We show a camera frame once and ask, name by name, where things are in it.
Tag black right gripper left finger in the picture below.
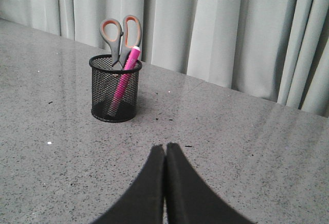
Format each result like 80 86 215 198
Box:
93 145 165 223

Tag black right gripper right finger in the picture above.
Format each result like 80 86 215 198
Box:
166 143 251 223

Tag pink highlighter pen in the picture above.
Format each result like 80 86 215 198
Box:
107 46 141 116

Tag grey orange scissors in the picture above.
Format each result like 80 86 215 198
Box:
99 15 142 70

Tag black mesh pen holder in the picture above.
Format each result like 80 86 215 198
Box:
89 54 142 123

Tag grey curtain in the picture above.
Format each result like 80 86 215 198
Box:
1 0 328 117

